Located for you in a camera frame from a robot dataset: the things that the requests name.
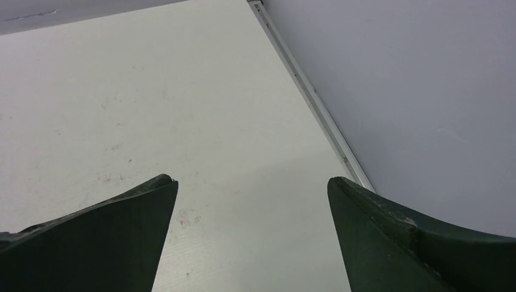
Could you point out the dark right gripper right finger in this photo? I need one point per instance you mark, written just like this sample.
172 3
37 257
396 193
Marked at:
389 247

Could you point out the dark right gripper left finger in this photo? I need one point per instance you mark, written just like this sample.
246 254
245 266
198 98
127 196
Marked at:
114 245

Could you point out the aluminium table edge rail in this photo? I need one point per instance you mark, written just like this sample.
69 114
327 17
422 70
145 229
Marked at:
312 98

